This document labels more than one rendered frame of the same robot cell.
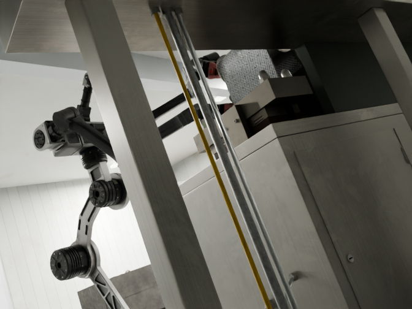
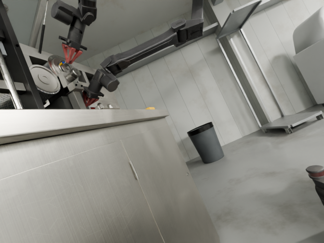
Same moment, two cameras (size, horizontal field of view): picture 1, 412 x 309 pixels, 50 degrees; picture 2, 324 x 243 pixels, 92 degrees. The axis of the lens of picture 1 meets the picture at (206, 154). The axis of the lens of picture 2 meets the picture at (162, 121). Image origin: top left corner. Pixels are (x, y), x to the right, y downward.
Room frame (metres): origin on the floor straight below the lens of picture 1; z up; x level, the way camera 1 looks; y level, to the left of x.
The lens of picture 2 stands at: (2.36, -0.33, 0.79)
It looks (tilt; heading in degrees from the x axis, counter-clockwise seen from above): 4 degrees up; 147
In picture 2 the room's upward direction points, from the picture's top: 24 degrees counter-clockwise
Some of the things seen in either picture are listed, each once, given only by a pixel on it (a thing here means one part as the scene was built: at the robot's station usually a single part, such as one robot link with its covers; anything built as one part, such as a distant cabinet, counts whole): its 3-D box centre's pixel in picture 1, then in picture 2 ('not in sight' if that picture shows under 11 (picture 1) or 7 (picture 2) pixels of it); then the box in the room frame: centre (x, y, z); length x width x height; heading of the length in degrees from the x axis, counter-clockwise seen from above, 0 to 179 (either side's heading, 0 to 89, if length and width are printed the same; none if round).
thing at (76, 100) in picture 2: not in sight; (80, 102); (1.64, -0.21, 1.05); 0.06 x 0.05 x 0.31; 39
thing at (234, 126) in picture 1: (233, 129); not in sight; (1.28, -0.10, 0.96); 0.10 x 0.03 x 0.11; 39
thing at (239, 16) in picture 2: not in sight; (263, 72); (1.21, 2.69, 1.01); 0.74 x 0.60 x 2.02; 145
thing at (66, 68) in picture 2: not in sight; (66, 68); (1.59, -0.20, 1.25); 0.07 x 0.02 x 0.07; 128
